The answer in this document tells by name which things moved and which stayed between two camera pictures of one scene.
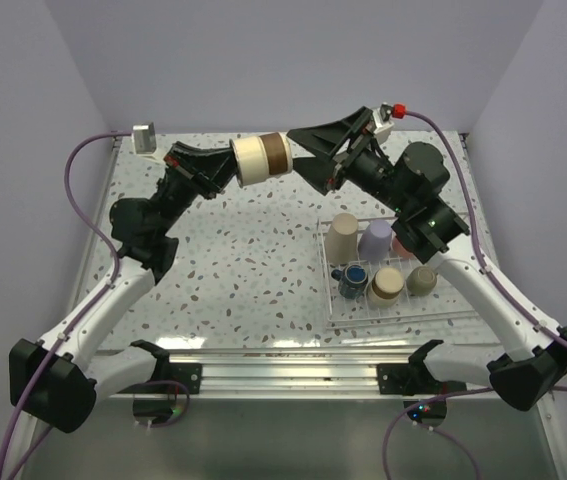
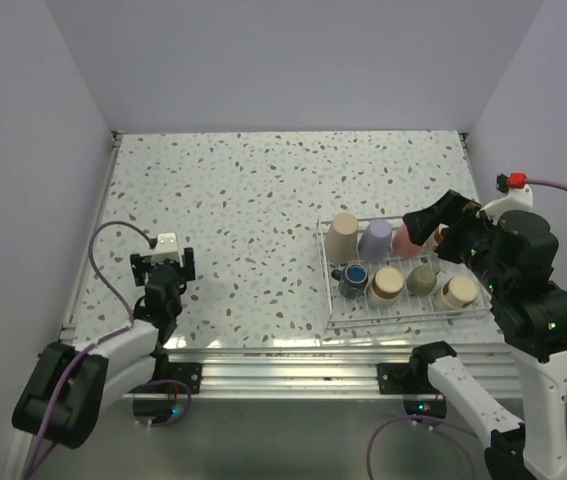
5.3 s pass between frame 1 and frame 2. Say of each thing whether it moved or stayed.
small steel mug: stayed
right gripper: moved
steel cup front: stayed
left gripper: moved
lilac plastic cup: stayed
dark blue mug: stayed
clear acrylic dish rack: stayed
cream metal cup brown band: moved
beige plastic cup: stayed
